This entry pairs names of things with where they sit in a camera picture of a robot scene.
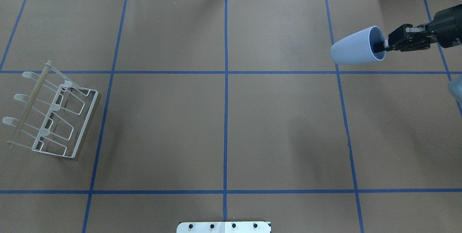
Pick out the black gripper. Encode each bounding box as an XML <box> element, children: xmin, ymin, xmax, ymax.
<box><xmin>373</xmin><ymin>5</ymin><xmax>462</xmax><ymax>53</ymax></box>

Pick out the white camera stand pillar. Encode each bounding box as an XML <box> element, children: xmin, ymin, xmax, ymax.
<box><xmin>176</xmin><ymin>221</ymin><xmax>272</xmax><ymax>233</ymax></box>

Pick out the light blue plastic cup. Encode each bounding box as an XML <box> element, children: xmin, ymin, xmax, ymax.
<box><xmin>331</xmin><ymin>26</ymin><xmax>386</xmax><ymax>65</ymax></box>

